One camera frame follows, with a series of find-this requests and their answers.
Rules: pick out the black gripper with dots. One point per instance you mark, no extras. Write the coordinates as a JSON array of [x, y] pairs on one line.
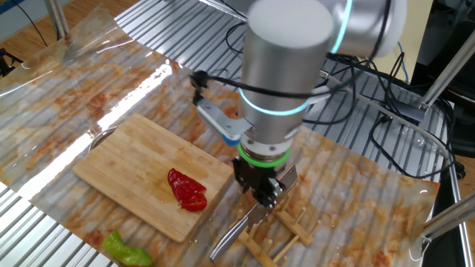
[[258, 178]]

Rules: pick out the steel cleaver knife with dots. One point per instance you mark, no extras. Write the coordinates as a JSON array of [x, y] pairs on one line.
[[237, 233]]

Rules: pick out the bamboo cutting board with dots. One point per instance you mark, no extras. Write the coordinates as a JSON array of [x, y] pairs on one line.
[[130, 167]]

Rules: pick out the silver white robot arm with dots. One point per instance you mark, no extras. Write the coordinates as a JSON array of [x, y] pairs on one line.
[[285, 74]]

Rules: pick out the cut red chili slice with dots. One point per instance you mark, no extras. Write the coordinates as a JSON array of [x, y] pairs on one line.
[[196, 204]]

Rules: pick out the wooden peg rack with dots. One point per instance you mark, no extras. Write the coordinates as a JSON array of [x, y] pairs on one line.
[[293, 226]]

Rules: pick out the red pepper piece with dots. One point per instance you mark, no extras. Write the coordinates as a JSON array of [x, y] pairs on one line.
[[182, 183]]

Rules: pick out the marble pattern plastic mat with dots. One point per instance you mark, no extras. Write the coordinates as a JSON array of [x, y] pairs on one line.
[[352, 193]]

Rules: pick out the white plastic roll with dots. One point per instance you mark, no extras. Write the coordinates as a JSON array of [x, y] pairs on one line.
[[321, 94]]

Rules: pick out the large green pepper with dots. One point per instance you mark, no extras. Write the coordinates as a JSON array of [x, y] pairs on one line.
[[126, 252]]

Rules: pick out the beige board panel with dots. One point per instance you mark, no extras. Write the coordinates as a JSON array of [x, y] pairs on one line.
[[412, 48]]

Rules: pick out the black tripod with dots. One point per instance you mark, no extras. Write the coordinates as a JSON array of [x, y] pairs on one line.
[[9, 61]]

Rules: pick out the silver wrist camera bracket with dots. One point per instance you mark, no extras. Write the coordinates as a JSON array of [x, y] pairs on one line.
[[222, 120]]

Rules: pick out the aluminium frame post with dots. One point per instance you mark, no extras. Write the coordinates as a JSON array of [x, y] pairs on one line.
[[449, 219], [449, 66], [57, 18]]

